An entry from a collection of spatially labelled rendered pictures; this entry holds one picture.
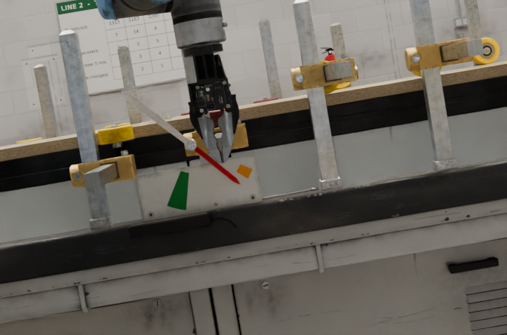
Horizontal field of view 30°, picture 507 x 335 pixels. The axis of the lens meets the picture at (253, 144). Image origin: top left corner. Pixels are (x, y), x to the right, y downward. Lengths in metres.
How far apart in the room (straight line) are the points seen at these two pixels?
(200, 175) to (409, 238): 0.47
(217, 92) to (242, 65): 7.48
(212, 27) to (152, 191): 0.49
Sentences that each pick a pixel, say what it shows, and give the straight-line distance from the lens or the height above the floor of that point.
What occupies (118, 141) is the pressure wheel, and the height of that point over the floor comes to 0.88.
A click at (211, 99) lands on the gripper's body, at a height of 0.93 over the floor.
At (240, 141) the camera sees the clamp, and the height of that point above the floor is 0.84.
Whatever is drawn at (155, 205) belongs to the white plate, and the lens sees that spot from 2.03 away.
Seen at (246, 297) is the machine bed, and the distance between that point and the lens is 2.32.
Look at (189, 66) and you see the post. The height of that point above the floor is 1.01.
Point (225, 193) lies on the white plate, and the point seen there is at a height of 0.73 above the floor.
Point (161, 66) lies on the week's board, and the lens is 9.16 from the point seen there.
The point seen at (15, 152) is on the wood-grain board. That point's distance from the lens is 2.30.
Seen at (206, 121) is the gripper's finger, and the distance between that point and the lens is 1.72.
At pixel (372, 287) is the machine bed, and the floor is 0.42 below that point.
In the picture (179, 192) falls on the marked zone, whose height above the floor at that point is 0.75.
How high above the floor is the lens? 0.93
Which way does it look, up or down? 3 degrees down
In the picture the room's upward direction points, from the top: 10 degrees counter-clockwise
